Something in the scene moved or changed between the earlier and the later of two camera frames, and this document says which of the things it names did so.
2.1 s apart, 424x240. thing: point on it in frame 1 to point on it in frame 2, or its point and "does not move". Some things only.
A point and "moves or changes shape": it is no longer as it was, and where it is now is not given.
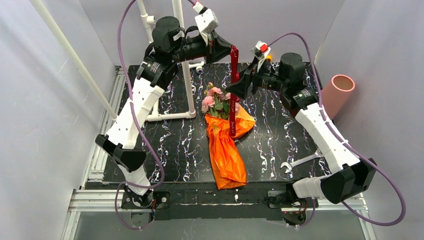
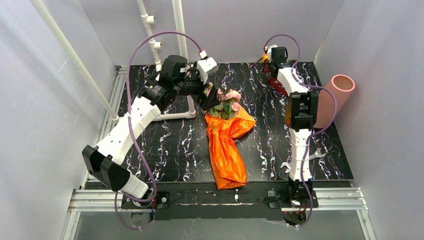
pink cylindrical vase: [334, 95] does not move
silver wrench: [319, 153] does not move
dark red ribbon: [234, 77] moves or changes shape
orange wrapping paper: [227, 161] does not move
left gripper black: [213, 47] to [202, 96]
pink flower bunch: [216, 103] does not move
